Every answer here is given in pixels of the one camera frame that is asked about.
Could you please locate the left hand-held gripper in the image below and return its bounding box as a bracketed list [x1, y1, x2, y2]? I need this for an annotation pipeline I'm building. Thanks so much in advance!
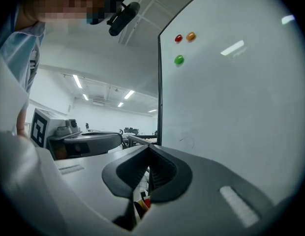
[29, 108, 124, 160]

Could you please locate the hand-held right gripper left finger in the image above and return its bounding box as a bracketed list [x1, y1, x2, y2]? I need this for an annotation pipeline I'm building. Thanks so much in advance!
[53, 144, 151, 232]

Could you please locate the black head-mounted camera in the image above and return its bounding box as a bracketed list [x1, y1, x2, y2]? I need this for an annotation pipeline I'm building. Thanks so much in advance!
[106, 1, 141, 37]

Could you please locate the person's left forearm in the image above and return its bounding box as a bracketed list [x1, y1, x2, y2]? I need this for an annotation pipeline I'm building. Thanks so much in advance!
[16, 104, 30, 140]

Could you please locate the person's head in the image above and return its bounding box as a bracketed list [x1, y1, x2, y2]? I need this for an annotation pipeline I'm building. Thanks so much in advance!
[14, 0, 131, 31]

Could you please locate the whiteboard on black stand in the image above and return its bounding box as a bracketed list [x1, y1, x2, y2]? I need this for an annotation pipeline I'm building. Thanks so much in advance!
[156, 0, 305, 206]

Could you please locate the person's light blue shirt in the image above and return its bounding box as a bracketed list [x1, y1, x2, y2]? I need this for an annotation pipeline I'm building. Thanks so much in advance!
[0, 5, 47, 95]

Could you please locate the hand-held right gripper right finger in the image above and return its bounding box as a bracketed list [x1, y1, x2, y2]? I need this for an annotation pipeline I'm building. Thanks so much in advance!
[142, 144, 275, 236]

